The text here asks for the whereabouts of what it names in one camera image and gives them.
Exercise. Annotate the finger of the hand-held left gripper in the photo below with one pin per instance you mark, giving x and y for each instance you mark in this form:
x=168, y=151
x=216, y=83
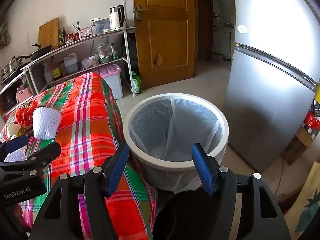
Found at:
x=16, y=141
x=45, y=155

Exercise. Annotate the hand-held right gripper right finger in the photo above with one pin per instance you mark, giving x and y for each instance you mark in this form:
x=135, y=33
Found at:
x=203, y=172

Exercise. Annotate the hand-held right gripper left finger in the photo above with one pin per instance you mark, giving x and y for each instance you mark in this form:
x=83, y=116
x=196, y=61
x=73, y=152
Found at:
x=117, y=170

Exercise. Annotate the white paper carton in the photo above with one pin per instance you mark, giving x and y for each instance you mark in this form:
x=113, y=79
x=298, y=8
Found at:
x=11, y=131

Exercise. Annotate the gold foil wrapper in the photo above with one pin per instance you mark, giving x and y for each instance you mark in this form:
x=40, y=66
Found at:
x=25, y=130

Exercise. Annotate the white foam fruit net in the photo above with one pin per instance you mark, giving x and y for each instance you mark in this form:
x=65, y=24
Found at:
x=46, y=123
x=15, y=156

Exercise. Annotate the white round trash bin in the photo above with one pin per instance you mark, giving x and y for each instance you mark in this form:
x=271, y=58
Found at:
x=140, y=155

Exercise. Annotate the red plastic bag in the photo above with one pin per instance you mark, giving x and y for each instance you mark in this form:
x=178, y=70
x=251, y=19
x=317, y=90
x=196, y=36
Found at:
x=23, y=113

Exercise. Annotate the translucent plastic bin liner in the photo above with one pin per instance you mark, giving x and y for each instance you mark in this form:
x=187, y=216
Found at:
x=172, y=130

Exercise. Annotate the pink plastic basket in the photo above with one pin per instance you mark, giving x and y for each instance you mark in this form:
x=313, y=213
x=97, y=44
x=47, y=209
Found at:
x=23, y=94

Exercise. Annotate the red green plaid blanket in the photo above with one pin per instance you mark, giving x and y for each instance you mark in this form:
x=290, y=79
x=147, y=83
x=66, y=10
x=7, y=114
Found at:
x=87, y=120

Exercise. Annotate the steel steamer pot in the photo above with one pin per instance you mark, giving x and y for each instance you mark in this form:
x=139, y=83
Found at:
x=11, y=67

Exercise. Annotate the yellow label bottle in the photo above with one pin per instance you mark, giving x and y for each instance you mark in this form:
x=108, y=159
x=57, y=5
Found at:
x=56, y=71

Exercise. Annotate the green plastic bottle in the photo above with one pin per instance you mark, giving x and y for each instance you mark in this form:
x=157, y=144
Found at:
x=136, y=83

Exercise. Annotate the storage box purple lid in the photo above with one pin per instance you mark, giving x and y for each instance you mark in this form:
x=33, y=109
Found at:
x=112, y=80

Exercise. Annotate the plastic jug dark liquid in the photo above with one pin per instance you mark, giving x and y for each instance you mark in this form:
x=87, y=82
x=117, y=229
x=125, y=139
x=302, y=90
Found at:
x=71, y=65

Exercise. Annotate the black wok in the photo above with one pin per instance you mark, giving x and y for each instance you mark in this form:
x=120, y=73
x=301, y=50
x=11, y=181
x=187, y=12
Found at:
x=41, y=50

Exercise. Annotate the brown cardboard box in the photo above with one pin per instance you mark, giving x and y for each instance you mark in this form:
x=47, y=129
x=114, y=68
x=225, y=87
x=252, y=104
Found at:
x=296, y=145

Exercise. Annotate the crumpled plastic bag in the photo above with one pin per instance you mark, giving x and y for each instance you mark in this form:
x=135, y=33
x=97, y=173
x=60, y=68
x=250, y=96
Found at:
x=86, y=63

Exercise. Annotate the green hanging bag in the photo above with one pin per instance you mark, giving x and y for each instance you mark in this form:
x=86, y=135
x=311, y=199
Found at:
x=4, y=36

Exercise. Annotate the silver refrigerator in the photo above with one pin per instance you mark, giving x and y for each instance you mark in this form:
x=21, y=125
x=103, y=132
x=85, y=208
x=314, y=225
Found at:
x=265, y=85

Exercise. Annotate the pineapple printed cloth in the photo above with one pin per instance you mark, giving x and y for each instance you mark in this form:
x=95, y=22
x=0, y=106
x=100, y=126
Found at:
x=308, y=200

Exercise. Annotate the green bowl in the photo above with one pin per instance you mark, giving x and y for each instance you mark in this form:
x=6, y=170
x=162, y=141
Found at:
x=105, y=60

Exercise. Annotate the wooden cutting board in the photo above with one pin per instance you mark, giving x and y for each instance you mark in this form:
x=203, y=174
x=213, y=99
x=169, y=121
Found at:
x=48, y=33

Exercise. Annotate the dark sauce bottles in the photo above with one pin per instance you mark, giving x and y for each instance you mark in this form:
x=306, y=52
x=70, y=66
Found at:
x=61, y=37

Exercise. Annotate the white metal shelf rack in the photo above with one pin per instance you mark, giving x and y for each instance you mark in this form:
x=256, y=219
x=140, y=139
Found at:
x=126, y=55

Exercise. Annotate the green white packet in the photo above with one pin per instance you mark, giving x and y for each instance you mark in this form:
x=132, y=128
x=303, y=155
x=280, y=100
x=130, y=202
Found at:
x=114, y=52

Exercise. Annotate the red sauce jars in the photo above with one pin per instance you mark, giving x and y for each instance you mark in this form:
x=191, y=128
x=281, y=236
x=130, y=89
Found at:
x=73, y=37

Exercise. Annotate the red bag white dots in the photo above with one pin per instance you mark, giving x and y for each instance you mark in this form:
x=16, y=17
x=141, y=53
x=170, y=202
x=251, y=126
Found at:
x=312, y=121

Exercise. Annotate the tied white plastic bags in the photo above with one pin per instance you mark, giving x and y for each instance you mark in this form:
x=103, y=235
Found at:
x=103, y=48

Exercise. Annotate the broom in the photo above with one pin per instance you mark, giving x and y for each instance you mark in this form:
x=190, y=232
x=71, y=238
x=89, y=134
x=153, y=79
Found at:
x=229, y=47

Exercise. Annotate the pink chopstick holder box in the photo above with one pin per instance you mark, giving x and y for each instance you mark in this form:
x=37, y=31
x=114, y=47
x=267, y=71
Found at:
x=84, y=33

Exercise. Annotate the dark chopsticks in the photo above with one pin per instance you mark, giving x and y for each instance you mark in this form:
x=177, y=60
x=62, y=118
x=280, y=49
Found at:
x=77, y=26

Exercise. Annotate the clear plastic container white lid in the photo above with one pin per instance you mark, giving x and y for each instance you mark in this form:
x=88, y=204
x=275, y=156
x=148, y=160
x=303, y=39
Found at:
x=101, y=26

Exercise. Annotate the wooden door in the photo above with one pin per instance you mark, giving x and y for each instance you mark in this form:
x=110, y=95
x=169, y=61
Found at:
x=165, y=35

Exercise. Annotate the white black electric kettle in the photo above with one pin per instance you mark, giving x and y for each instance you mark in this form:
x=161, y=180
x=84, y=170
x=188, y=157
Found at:
x=115, y=18

